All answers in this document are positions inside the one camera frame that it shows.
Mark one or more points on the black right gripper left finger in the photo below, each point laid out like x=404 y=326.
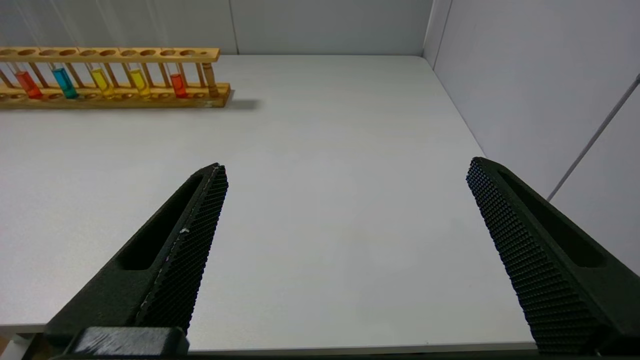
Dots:
x=165 y=280

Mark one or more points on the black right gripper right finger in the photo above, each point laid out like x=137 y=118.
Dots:
x=550 y=280

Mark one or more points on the red liquid test tube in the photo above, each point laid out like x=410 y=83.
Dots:
x=28 y=86
x=178 y=86

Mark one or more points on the wooden test tube rack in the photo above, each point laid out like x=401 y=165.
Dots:
x=150 y=102

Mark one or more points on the yellow liquid test tube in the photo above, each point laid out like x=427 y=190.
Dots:
x=102 y=83
x=140 y=83

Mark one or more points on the teal liquid test tube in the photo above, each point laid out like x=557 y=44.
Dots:
x=65 y=83

